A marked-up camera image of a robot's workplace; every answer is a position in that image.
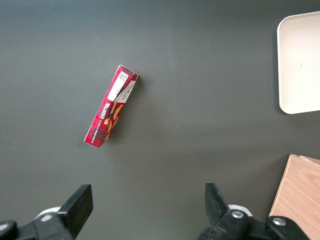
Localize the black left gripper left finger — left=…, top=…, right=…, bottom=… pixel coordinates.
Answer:
left=0, top=184, right=94, bottom=240

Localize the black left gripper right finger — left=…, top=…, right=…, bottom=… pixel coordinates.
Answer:
left=197, top=182, right=311, bottom=240

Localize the cream plastic tray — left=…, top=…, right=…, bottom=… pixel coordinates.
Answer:
left=276, top=10, right=320, bottom=115

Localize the light wooden board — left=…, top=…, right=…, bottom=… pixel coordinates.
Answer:
left=268, top=153, right=320, bottom=240

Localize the red tartan shortbread box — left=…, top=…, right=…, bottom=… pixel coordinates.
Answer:
left=83, top=64, right=140, bottom=149

